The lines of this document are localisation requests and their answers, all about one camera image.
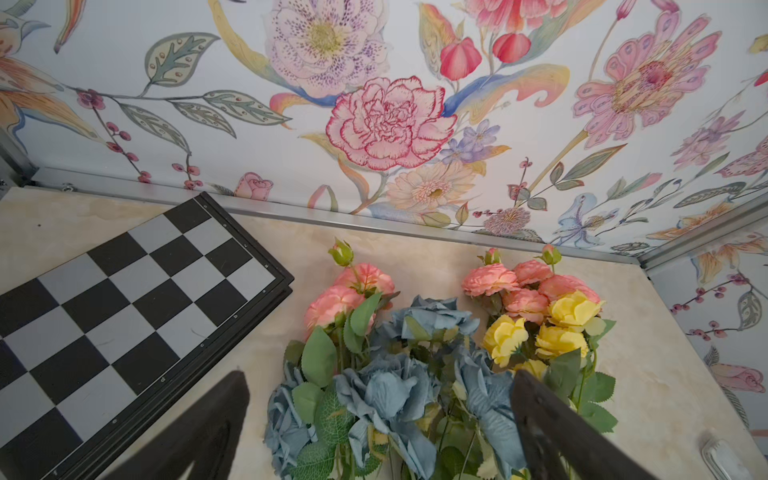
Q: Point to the black white checkerboard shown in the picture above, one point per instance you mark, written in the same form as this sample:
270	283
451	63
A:
84	345

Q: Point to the pink rose stem three blooms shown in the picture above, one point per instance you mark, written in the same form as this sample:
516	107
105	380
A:
528	288

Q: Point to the pink rose stem two blooms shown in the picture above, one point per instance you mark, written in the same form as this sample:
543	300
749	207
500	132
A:
348	300

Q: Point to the blue hydrangea bunch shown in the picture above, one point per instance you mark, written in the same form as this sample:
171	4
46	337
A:
413	392

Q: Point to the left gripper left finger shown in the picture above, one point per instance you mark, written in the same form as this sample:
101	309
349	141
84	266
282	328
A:
200	443

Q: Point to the yellow rose stem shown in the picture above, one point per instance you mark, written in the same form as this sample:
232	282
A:
554	337

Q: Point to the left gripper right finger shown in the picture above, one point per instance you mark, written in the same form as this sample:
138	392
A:
553	438

